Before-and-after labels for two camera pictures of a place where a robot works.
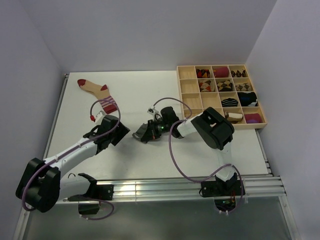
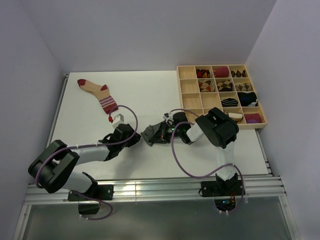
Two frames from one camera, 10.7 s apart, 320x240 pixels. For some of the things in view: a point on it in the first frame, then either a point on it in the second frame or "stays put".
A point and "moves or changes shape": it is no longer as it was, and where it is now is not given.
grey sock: (140, 131) moves or changes shape
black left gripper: (122, 130) → (134, 139)
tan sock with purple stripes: (102, 93) stays put
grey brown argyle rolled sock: (244, 87) stays put
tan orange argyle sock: (205, 86) stays put
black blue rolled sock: (248, 99) stays put
